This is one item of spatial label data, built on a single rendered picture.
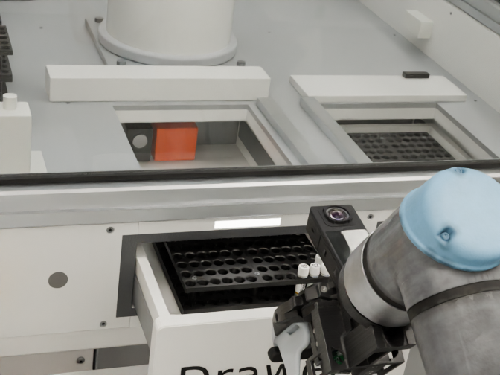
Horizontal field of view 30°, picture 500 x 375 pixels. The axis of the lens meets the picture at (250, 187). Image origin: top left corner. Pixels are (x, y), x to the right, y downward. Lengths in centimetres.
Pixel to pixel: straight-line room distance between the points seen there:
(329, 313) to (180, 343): 18
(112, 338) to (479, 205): 59
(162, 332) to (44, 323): 22
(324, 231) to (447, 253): 22
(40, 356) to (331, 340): 44
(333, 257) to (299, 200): 28
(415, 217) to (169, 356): 37
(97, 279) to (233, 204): 17
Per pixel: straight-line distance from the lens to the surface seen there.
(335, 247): 82
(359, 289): 73
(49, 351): 113
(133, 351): 116
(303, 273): 106
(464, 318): 64
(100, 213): 102
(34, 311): 108
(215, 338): 94
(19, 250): 103
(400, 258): 67
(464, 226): 64
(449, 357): 64
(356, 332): 79
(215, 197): 104
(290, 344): 90
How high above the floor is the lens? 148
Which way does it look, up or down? 28 degrees down
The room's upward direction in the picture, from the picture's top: 9 degrees clockwise
